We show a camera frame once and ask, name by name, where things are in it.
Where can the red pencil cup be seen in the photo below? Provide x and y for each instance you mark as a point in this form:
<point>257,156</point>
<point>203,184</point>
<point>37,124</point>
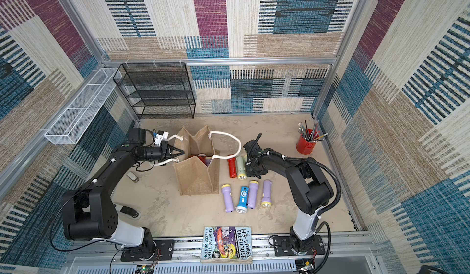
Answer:
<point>307,141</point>

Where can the black white marker pen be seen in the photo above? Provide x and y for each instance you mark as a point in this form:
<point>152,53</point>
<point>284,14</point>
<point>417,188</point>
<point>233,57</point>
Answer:
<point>132,213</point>

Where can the light green flashlight left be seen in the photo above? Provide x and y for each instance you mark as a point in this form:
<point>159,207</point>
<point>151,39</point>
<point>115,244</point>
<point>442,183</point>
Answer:
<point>241,167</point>

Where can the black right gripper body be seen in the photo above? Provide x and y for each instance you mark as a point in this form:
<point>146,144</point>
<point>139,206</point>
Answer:
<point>251,156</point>

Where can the white mesh wall basket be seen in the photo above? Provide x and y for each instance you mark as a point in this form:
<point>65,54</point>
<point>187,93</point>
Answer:
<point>71,125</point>

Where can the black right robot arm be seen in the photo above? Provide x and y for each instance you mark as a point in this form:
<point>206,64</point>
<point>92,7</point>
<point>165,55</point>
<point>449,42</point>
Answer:
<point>314,187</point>

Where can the red flashlight row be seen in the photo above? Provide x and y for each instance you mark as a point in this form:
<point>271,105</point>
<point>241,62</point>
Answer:
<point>202,158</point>
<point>232,167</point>

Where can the black wire shelf rack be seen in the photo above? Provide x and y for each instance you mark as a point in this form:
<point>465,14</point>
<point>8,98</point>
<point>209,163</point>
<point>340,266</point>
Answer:
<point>157,90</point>

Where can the purple flashlight row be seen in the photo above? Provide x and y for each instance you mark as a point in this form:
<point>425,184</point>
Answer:
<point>227,197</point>
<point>208,160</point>

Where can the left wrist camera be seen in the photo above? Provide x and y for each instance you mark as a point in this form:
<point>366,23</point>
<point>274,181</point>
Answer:
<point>160,136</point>

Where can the blue flashlight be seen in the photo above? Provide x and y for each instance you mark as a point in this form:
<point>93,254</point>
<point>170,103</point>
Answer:
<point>243,199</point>

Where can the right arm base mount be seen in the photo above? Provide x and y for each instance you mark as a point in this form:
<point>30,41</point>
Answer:
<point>292,246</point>

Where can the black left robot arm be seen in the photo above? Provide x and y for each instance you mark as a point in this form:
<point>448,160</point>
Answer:
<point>88,212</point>

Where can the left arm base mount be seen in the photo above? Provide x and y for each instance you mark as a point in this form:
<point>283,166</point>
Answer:
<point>161,250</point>

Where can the burlap tote bag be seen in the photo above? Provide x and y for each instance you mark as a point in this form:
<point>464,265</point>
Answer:
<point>194,177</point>

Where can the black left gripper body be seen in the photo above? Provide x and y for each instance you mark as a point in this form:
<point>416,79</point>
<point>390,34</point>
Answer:
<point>160,154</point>

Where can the treehouse storey book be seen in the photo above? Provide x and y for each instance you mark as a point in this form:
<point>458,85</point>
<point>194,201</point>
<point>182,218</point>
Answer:
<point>227,245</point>

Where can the small grey object on floor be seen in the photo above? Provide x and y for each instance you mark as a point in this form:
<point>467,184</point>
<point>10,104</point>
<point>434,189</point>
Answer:
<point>132,177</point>

